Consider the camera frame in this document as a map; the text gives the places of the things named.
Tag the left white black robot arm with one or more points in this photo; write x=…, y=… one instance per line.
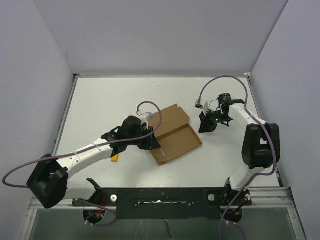
x=50, y=181

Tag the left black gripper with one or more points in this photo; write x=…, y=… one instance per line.
x=151, y=143

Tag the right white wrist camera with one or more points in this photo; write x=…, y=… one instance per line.
x=204, y=106

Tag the yellow rectangular block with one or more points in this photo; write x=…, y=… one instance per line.
x=115, y=158

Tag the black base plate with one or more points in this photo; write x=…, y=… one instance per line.
x=165, y=203

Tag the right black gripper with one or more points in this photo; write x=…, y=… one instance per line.
x=206, y=126

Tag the brown cardboard box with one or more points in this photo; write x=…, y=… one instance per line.
x=175, y=134

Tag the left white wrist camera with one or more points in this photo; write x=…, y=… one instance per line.
x=145, y=117

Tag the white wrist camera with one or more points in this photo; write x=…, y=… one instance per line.
x=204, y=106
x=145, y=117

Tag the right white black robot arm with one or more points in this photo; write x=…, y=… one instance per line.
x=261, y=144

